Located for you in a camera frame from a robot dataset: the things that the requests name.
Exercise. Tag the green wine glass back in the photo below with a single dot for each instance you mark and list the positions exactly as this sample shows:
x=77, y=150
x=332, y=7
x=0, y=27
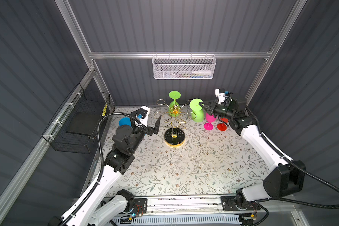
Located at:
x=174, y=106

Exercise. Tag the pink wine glass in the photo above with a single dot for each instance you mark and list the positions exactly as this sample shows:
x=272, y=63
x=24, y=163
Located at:
x=210, y=120

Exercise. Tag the yellow item in black basket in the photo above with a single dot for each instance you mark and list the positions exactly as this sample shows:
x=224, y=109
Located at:
x=104, y=110

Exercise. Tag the green wine glass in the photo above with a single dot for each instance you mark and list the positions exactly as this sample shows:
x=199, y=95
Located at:
x=197, y=111
x=174, y=106

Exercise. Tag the white wire mesh basket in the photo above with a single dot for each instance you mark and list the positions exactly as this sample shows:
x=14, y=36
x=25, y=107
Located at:
x=177, y=67

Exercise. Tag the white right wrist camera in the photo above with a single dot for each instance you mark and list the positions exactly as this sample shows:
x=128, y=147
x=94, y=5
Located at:
x=224, y=97

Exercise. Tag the gold wine glass rack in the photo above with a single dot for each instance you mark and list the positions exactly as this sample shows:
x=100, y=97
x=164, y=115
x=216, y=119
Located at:
x=174, y=135

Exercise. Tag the black wire basket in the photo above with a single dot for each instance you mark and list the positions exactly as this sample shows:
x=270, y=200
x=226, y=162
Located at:
x=75, y=128

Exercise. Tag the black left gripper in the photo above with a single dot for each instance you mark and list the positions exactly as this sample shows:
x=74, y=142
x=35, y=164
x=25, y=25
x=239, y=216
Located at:
x=154, y=130

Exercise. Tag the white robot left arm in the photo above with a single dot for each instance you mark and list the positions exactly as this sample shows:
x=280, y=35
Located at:
x=87, y=211

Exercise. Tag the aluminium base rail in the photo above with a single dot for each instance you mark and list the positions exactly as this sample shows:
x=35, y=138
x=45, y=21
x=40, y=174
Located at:
x=206, y=210

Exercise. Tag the red wine glass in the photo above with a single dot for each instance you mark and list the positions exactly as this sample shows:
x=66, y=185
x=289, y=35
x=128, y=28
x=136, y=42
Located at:
x=223, y=124

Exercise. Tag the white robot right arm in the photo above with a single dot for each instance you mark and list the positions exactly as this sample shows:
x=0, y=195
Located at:
x=286, y=176

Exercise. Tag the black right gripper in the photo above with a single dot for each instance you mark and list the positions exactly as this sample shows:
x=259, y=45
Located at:
x=213, y=105

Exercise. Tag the blue wine glass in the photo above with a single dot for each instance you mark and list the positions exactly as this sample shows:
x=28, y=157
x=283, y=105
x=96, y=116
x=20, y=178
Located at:
x=125, y=121

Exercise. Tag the white marker in basket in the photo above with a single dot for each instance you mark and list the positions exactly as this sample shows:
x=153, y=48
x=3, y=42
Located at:
x=202, y=72

